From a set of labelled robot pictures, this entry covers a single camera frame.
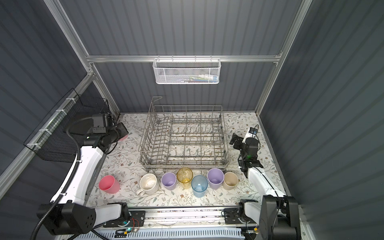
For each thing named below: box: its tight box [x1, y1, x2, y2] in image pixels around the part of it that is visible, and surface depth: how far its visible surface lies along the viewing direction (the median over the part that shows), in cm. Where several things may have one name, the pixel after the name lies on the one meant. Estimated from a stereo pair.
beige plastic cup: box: [223, 171, 239, 191], surface depth 80 cm
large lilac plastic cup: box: [207, 168, 225, 190], surface depth 79 cm
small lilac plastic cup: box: [161, 172, 177, 191], surface depth 80 cm
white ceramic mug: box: [136, 173, 160, 197], surface depth 81 cm
